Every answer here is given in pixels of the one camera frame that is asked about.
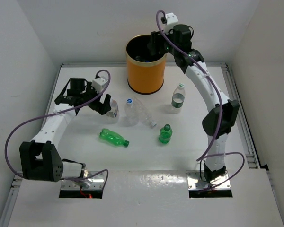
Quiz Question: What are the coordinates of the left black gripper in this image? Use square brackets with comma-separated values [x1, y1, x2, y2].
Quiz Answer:
[80, 81, 111, 114]

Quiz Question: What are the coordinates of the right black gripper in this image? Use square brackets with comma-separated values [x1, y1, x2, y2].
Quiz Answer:
[149, 29, 179, 56]

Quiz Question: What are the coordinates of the clear bottle red-white label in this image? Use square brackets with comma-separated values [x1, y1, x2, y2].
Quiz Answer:
[106, 99, 120, 124]

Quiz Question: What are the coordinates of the clear bottle blue cap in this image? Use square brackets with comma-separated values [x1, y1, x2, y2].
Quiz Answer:
[124, 98, 139, 126]

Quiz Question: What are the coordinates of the clear bottle white cap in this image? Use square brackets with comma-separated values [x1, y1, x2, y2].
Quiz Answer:
[132, 97, 157, 128]

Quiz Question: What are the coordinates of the clear bottle green label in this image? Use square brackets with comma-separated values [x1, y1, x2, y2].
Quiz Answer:
[171, 83, 186, 113]

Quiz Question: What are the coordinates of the small green bottle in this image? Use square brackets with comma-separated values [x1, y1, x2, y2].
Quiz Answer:
[159, 124, 173, 144]

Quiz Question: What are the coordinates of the clear bottle blue label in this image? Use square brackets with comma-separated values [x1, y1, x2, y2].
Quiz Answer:
[134, 55, 152, 63]

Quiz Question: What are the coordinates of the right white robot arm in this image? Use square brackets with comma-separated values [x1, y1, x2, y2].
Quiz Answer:
[147, 24, 240, 182]

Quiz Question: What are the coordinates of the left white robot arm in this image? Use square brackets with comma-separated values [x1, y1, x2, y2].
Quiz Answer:
[19, 76, 111, 182]

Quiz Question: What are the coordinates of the orange cylindrical bin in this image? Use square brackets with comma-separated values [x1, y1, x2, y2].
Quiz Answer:
[125, 35, 166, 95]

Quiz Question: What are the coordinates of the green lying bottle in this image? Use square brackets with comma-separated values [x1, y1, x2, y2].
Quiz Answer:
[99, 128, 130, 147]

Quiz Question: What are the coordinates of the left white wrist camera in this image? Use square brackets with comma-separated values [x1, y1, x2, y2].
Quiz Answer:
[92, 76, 108, 93]

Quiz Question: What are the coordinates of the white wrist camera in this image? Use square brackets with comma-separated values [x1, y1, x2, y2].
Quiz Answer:
[92, 76, 108, 93]
[161, 13, 178, 33]

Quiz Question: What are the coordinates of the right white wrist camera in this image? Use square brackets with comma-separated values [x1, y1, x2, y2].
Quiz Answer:
[161, 13, 178, 33]

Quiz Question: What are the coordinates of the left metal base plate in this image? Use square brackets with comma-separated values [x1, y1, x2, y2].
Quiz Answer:
[60, 171, 107, 191]

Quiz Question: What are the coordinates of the metal base plate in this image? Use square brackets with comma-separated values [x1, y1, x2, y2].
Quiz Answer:
[60, 171, 107, 191]
[187, 170, 231, 191]

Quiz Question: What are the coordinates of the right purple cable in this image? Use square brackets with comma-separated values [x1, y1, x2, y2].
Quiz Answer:
[155, 9, 246, 191]

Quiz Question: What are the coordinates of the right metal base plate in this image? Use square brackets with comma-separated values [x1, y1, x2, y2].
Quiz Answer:
[187, 170, 231, 191]

